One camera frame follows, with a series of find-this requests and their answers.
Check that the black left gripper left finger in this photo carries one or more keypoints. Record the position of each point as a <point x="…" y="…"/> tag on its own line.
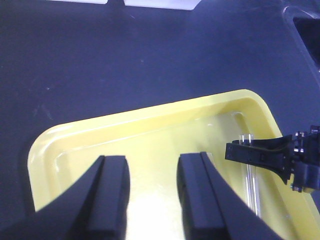
<point x="92" y="208"/>

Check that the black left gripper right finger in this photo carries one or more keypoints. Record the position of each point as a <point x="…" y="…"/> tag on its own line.
<point x="211" y="210"/>

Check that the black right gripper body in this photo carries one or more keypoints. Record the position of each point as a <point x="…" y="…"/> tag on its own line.
<point x="306" y="160"/>

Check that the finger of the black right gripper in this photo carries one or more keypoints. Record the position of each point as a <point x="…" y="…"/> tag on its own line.
<point x="272" y="154"/>

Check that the tall clear test tube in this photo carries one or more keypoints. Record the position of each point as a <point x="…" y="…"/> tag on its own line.
<point x="252" y="190"/>

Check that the yellow plastic tray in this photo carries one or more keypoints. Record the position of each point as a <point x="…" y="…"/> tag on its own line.
<point x="152" y="140"/>

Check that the black lab sink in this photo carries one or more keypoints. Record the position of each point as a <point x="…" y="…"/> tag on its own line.
<point x="303" y="24"/>

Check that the middle white storage bin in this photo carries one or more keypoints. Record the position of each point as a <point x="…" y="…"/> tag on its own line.
<point x="187" y="5"/>

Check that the white storage bin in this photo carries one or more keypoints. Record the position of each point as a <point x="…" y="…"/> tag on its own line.
<point x="187" y="5"/>
<point x="99" y="2"/>

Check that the left white storage bin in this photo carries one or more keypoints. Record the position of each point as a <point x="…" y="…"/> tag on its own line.
<point x="99" y="2"/>

